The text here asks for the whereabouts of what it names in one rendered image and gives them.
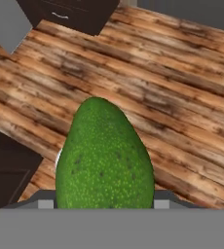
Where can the dark brown drawer cabinet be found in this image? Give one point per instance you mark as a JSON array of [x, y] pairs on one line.
[[75, 14]]

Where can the dark brown cupboard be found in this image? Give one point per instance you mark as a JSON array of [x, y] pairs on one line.
[[7, 168]]

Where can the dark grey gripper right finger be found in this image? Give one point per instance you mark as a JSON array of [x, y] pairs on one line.
[[164, 200]]

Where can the green avocado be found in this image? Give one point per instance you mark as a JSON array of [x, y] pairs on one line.
[[104, 159]]

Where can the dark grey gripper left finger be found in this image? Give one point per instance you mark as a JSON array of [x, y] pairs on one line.
[[44, 200]]

